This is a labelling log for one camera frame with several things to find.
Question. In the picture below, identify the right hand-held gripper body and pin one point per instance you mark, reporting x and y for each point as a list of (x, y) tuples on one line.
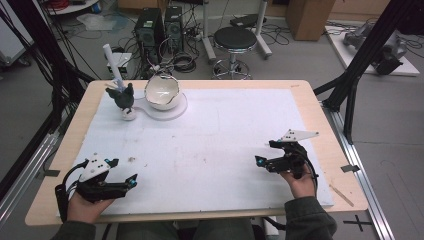
[(290, 160)]

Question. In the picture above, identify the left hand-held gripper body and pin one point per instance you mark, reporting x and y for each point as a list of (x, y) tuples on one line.
[(95, 168)]

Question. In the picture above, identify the dark toy chicken white base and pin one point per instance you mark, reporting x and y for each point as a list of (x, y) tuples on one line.
[(124, 98)]

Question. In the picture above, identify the white stand with pole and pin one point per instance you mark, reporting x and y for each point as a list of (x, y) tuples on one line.
[(111, 60)]

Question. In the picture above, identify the person's right hand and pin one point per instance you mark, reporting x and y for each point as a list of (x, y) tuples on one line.
[(301, 186)]

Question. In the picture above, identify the person's left hand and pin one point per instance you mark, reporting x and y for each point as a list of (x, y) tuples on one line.
[(83, 210)]

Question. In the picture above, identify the black tape piece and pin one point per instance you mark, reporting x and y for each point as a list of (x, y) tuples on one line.
[(350, 168), (50, 173)]

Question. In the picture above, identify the white foam mat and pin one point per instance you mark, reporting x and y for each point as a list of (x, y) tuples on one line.
[(216, 133)]

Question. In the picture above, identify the light wooden table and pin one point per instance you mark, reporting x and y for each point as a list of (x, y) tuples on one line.
[(320, 110)]

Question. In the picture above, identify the thin wooden stick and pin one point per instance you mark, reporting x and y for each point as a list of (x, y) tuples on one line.
[(341, 195)]

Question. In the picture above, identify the person's legs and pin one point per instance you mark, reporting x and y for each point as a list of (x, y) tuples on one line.
[(216, 230)]

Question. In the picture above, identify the white cracked eggshell bowl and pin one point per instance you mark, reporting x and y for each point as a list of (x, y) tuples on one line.
[(163, 91)]

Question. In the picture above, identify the white box device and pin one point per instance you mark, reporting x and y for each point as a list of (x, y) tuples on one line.
[(126, 65)]

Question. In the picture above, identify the black round stool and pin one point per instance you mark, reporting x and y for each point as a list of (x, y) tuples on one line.
[(235, 38)]

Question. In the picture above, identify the flat black device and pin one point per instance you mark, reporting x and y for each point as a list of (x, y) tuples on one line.
[(246, 20)]

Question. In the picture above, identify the brown cardboard box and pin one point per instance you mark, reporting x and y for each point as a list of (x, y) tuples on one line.
[(308, 18)]

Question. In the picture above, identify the large black computer tower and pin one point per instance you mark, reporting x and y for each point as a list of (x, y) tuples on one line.
[(148, 31)]

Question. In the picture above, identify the clear plastic bag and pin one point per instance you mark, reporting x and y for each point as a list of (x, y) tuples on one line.
[(96, 22)]

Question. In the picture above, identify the grey machine on board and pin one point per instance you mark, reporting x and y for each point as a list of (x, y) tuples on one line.
[(390, 53)]

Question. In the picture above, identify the small black computer tower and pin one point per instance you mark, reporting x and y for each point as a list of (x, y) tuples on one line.
[(173, 28)]

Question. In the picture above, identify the white floor board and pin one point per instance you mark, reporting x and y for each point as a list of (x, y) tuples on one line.
[(408, 68)]

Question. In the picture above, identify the round white table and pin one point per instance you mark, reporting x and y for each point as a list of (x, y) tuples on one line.
[(73, 7)]

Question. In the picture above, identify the aluminium rail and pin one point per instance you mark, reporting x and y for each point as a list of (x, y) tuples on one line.
[(26, 170), (363, 173)]

